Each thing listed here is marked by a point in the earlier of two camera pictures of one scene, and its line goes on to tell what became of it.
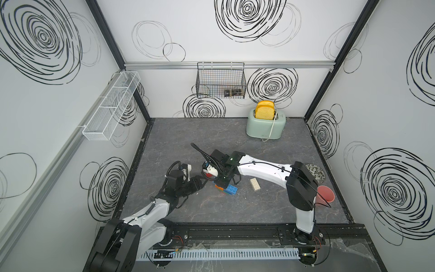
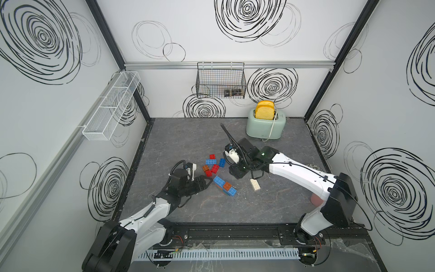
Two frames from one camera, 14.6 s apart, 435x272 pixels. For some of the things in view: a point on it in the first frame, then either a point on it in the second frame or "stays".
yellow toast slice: x=265 y=110 stays
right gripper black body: x=222 y=179 → x=241 y=168
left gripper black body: x=188 y=187 stays
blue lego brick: x=231 y=189 stays
